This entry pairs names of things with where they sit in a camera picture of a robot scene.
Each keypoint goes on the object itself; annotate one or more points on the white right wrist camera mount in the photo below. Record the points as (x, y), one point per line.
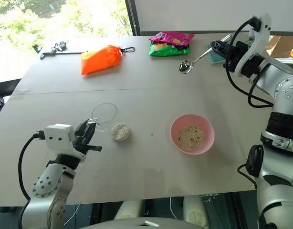
(255, 45)

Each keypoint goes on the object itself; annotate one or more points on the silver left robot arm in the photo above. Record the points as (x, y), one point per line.
(51, 183)

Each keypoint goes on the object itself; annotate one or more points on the green snack bag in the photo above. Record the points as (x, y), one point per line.
(169, 50)

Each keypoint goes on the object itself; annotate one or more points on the pink bowl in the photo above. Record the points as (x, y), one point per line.
(184, 149)

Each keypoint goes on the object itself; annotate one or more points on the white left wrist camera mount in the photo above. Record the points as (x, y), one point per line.
(57, 136)

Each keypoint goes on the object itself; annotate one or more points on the oatmeal heap in bowl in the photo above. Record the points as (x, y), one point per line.
(191, 137)

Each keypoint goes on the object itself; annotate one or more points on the oatmeal heap in mug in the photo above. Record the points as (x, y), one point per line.
(120, 132)

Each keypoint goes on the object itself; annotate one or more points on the teal flat pad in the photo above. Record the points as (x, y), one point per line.
(215, 60)

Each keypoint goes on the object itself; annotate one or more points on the white rounded robot leg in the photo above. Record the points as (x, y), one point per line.
(196, 211)
(128, 211)

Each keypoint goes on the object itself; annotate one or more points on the magenta snack bag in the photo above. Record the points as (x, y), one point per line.
(172, 37)

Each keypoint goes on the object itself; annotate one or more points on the thin black rod tool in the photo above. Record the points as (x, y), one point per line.
(63, 53)

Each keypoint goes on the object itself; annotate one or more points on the bunch of dark keys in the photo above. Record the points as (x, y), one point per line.
(60, 45)

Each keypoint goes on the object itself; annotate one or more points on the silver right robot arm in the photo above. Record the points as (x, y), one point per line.
(277, 167)

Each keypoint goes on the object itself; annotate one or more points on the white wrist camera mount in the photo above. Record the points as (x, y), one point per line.
(57, 136)
(255, 45)

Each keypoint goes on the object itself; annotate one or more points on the small black clip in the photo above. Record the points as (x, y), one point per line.
(36, 47)

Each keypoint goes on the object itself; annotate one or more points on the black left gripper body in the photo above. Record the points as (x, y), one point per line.
(80, 138)

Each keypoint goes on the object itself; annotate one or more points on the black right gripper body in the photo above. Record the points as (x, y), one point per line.
(237, 53)

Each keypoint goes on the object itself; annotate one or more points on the white board panel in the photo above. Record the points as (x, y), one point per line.
(208, 14)

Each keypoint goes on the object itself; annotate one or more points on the silver metal spoon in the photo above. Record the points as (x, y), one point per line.
(185, 66)

